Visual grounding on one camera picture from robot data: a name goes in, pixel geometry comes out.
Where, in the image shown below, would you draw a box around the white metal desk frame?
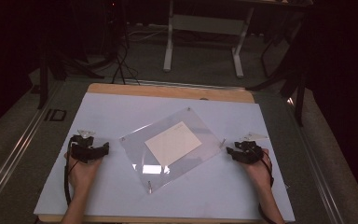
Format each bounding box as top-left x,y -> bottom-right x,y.
162,0 -> 312,79

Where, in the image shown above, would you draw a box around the person's left hand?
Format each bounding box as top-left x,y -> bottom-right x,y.
63,151 -> 103,192

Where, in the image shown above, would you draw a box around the black floor cables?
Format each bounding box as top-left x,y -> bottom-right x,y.
109,36 -> 142,86

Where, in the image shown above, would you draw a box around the black metal stand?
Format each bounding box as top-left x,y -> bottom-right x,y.
36,0 -> 106,110

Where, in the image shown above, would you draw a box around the white floor cable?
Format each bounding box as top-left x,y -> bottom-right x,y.
126,28 -> 170,44

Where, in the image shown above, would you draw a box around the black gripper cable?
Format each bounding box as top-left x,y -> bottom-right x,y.
62,136 -> 79,207
254,147 -> 277,224

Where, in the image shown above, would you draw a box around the white table mat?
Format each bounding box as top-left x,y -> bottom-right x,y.
33,91 -> 296,223

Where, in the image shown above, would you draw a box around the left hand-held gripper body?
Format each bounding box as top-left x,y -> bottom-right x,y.
69,129 -> 100,163

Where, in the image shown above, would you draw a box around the black floor bracket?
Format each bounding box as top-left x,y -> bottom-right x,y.
44,108 -> 67,122

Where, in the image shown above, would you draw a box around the black tripod stand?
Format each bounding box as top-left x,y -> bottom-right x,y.
245,12 -> 312,127

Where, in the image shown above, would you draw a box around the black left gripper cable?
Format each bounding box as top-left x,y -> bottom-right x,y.
62,136 -> 79,207

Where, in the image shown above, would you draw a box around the person's right hand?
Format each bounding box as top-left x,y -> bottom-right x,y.
240,148 -> 275,190

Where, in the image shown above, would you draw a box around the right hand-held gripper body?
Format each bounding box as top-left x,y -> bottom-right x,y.
238,132 -> 269,165

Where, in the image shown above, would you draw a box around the cream paper card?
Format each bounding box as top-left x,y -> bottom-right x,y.
144,120 -> 203,167

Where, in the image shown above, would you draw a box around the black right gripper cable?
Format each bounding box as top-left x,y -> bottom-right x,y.
254,147 -> 277,224

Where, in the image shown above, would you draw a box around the aluminium floor rail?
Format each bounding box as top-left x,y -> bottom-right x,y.
0,79 -> 65,213
283,96 -> 345,224

